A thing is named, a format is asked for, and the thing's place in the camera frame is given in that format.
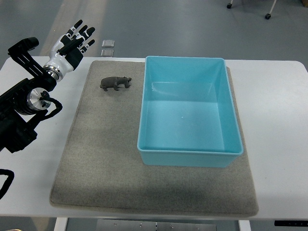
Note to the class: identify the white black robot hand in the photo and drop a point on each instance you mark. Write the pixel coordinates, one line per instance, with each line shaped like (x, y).
(69, 50)

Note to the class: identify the brown toy hippo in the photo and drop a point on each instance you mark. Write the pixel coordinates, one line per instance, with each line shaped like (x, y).
(114, 82)

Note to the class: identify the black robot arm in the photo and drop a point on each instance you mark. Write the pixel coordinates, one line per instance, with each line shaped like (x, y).
(27, 103)

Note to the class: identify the blue plastic box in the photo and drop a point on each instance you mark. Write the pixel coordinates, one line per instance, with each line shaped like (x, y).
(188, 116)

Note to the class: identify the lower clear floor plate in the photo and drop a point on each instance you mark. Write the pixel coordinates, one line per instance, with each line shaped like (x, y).
(107, 53)

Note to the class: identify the clear floor plate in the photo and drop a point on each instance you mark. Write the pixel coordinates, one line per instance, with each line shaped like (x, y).
(108, 43)
(107, 53)

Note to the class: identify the upper clear floor plate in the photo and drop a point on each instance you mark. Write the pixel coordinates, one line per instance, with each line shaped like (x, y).
(108, 43)

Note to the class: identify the grey felt mat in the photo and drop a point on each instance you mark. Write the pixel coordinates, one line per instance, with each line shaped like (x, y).
(101, 168)

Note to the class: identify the right cart caster wheel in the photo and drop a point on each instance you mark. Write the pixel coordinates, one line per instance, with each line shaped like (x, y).
(267, 16)

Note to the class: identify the black table control panel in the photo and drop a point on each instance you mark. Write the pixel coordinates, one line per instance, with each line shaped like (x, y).
(291, 223)

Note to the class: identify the metal table base plate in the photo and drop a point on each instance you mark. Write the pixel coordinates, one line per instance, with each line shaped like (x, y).
(130, 225)

